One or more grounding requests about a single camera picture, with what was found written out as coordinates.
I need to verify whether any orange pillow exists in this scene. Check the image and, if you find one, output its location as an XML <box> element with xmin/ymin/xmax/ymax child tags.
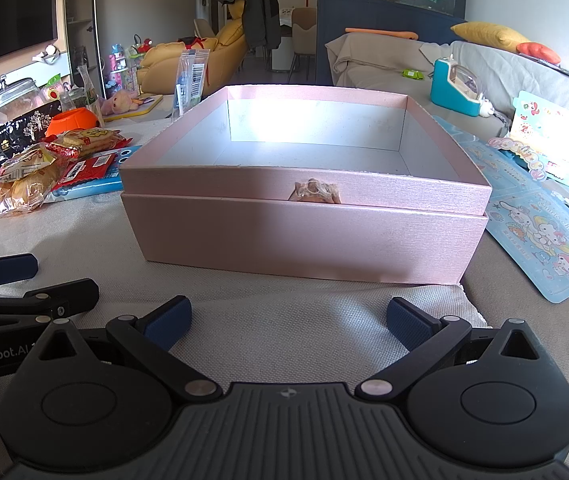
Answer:
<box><xmin>517</xmin><ymin>41</ymin><xmax>563</xmax><ymax>66</ymax></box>

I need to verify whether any round yellow bread packet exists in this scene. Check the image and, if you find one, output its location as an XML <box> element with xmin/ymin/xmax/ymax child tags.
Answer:
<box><xmin>0</xmin><ymin>142</ymin><xmax>58</xmax><ymax>181</ymax></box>

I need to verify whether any yellow pillow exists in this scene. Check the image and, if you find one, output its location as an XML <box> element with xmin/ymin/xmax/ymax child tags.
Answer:
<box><xmin>451</xmin><ymin>21</ymin><xmax>533</xmax><ymax>53</ymax></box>

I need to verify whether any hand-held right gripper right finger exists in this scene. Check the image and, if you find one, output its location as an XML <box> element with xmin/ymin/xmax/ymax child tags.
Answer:
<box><xmin>355</xmin><ymin>296</ymin><xmax>540</xmax><ymax>403</ymax></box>

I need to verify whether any blue snack packet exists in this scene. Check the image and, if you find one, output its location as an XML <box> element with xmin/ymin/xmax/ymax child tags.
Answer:
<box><xmin>47</xmin><ymin>145</ymin><xmax>142</xmax><ymax>205</ymax></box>

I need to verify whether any grey covered sofa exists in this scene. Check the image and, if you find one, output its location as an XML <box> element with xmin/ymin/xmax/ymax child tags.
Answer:
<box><xmin>325</xmin><ymin>30</ymin><xmax>569</xmax><ymax>171</ymax></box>

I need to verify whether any clear barcode packet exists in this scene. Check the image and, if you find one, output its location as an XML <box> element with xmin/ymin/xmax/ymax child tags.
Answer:
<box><xmin>172</xmin><ymin>50</ymin><xmax>211</xmax><ymax>121</ymax></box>

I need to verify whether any pink cardboard box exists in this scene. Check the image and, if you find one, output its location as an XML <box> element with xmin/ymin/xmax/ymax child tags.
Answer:
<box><xmin>118</xmin><ymin>85</ymin><xmax>493</xmax><ymax>286</ymax></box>

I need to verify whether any blue cartoon sticker sheet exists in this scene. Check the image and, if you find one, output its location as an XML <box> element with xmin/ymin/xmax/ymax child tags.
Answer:
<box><xmin>435</xmin><ymin>115</ymin><xmax>569</xmax><ymax>306</ymax></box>

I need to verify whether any orange pumpkin container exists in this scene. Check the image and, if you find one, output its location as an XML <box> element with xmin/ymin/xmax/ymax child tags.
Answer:
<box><xmin>44</xmin><ymin>106</ymin><xmax>100</xmax><ymax>138</ymax></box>

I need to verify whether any green toy packet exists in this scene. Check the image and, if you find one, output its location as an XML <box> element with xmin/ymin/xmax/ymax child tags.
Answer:
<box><xmin>44</xmin><ymin>74</ymin><xmax>72</xmax><ymax>111</ymax></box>

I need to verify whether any cartoon card pack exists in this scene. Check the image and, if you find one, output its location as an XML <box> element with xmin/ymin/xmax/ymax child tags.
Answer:
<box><xmin>487</xmin><ymin>91</ymin><xmax>569</xmax><ymax>181</ymax></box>

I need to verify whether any yellow cake roll packet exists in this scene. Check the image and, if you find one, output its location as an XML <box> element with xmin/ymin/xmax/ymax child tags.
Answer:
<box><xmin>47</xmin><ymin>129</ymin><xmax>130</xmax><ymax>158</ymax></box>

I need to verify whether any pink plush toy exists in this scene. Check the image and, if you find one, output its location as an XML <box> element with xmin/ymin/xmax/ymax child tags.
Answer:
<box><xmin>102</xmin><ymin>89</ymin><xmax>138</xmax><ymax>115</ymax></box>

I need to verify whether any black snack bag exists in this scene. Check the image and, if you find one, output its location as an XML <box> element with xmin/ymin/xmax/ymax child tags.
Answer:
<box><xmin>0</xmin><ymin>100</ymin><xmax>62</xmax><ymax>173</ymax></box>

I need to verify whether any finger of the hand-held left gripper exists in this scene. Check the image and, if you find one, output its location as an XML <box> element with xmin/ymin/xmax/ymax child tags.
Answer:
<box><xmin>0</xmin><ymin>254</ymin><xmax>39</xmax><ymax>292</ymax></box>
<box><xmin>0</xmin><ymin>278</ymin><xmax>100</xmax><ymax>325</ymax></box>

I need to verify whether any white tablecloth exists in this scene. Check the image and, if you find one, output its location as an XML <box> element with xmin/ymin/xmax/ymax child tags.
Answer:
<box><xmin>0</xmin><ymin>95</ymin><xmax>569</xmax><ymax>480</ymax></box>

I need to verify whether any beige dining chair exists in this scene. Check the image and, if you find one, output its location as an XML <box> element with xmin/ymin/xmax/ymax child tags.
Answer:
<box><xmin>292</xmin><ymin>7</ymin><xmax>318</xmax><ymax>78</ymax></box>

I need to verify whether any yellow armchair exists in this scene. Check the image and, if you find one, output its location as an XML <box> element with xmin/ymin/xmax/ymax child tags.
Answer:
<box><xmin>137</xmin><ymin>0</ymin><xmax>250</xmax><ymax>96</ymax></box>

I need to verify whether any glass jar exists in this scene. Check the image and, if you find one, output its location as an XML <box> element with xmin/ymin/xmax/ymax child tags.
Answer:
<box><xmin>0</xmin><ymin>77</ymin><xmax>58</xmax><ymax>171</ymax></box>

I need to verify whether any long orange toy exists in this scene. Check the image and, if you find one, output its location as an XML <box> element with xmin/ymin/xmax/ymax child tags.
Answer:
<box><xmin>345</xmin><ymin>27</ymin><xmax>419</xmax><ymax>41</ymax></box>

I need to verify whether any dark coat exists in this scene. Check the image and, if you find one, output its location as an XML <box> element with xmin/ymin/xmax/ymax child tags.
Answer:
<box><xmin>218</xmin><ymin>0</ymin><xmax>281</xmax><ymax>51</ymax></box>

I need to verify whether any long bread stick packet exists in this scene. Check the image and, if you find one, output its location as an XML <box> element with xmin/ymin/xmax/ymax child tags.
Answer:
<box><xmin>0</xmin><ymin>165</ymin><xmax>65</xmax><ymax>218</ymax></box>

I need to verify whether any red snack packet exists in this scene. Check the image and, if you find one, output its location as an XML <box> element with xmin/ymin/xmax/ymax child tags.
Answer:
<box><xmin>52</xmin><ymin>152</ymin><xmax>118</xmax><ymax>192</ymax></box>

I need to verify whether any dark blue cabinet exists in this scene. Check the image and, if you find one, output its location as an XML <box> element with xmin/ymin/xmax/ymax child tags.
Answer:
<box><xmin>316</xmin><ymin>0</ymin><xmax>465</xmax><ymax>86</ymax></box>

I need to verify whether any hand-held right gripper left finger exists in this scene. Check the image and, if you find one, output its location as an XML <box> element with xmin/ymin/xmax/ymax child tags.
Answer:
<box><xmin>39</xmin><ymin>295</ymin><xmax>222</xmax><ymax>403</ymax></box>

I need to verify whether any yellow picture book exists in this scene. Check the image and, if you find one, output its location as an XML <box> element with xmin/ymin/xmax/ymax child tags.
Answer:
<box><xmin>104</xmin><ymin>94</ymin><xmax>165</xmax><ymax>121</ymax></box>

